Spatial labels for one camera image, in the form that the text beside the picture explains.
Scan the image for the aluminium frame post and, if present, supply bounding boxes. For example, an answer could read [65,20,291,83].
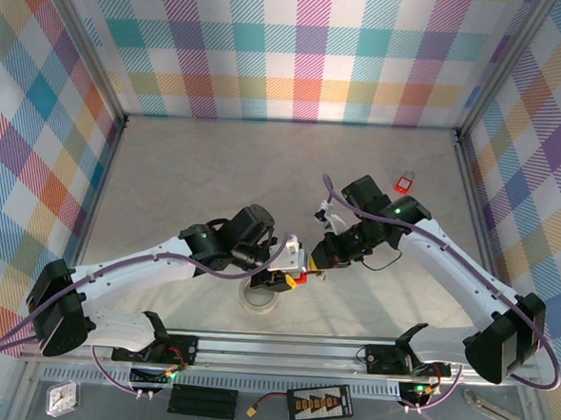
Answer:
[26,0,135,130]
[455,0,560,149]

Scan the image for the grey metal hand tool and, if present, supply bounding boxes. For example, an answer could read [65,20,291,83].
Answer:
[461,388,524,420]

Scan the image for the small clear case clock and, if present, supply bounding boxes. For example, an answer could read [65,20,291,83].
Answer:
[44,379,84,420]

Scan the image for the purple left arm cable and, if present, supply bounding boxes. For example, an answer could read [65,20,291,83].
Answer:
[0,214,291,405]

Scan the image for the grey slotted strip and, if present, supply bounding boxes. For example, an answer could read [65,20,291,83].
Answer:
[41,365,402,402]

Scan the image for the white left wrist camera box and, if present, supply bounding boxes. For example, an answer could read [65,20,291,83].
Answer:
[265,232,309,276]

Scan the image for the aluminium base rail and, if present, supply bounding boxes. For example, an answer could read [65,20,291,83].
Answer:
[18,320,544,393]

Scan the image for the black charger board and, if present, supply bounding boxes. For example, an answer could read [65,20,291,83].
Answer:
[285,380,356,420]

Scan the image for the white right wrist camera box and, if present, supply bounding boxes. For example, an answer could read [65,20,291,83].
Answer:
[312,198,350,235]

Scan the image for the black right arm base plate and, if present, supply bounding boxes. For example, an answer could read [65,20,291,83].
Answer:
[363,343,454,379]

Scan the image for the aluminium side rail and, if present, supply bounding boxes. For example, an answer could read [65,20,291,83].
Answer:
[445,132,510,286]
[52,113,129,328]

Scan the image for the red wire with yellow plug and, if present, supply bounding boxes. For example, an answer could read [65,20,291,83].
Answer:
[246,389,294,420]

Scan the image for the clear tape roll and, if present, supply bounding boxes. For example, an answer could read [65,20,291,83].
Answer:
[236,276,281,316]

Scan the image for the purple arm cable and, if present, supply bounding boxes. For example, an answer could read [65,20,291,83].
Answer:
[0,214,291,405]
[308,173,561,420]

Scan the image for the black ribbed box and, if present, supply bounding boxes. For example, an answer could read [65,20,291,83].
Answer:
[166,382,240,420]

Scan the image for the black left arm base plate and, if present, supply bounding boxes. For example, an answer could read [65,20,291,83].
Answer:
[111,331,201,368]

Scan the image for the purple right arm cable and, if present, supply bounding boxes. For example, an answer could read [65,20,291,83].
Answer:
[308,173,561,420]

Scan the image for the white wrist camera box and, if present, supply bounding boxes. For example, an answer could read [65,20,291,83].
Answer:
[312,198,350,235]
[265,232,309,276]

